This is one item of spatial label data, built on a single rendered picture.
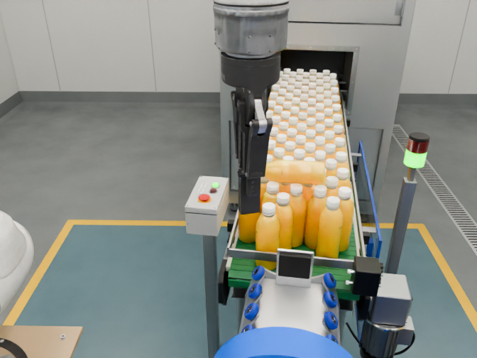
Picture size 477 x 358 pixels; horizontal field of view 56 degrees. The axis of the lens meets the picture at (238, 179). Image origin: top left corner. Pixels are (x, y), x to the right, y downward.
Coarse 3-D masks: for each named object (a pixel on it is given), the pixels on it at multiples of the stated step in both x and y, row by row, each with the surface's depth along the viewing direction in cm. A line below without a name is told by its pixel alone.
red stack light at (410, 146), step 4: (408, 140) 142; (408, 144) 142; (412, 144) 140; (416, 144) 139; (420, 144) 139; (424, 144) 139; (428, 144) 140; (408, 148) 142; (412, 148) 141; (416, 148) 140; (420, 148) 140; (424, 148) 140; (412, 152) 141; (416, 152) 141; (420, 152) 140; (424, 152) 141
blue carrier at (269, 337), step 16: (240, 336) 78; (256, 336) 76; (272, 336) 75; (288, 336) 74; (304, 336) 75; (320, 336) 76; (224, 352) 78; (240, 352) 74; (256, 352) 73; (272, 352) 72; (288, 352) 71; (304, 352) 72; (320, 352) 73; (336, 352) 74
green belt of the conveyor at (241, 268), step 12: (240, 240) 153; (348, 252) 147; (240, 264) 142; (252, 264) 142; (240, 276) 138; (312, 276) 137; (336, 276) 137; (348, 276) 137; (336, 288) 134; (348, 288) 133
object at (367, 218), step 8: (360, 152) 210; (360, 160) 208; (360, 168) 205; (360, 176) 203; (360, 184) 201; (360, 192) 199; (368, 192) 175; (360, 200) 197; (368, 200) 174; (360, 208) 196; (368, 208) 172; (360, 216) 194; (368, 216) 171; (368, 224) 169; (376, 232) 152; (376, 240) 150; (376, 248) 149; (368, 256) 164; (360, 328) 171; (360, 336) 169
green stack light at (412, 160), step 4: (408, 152) 142; (408, 156) 143; (412, 156) 142; (416, 156) 141; (420, 156) 141; (424, 156) 142; (404, 160) 146; (408, 160) 143; (412, 160) 142; (416, 160) 142; (420, 160) 142; (424, 160) 143; (408, 164) 144; (412, 164) 143; (416, 164) 142; (420, 164) 143
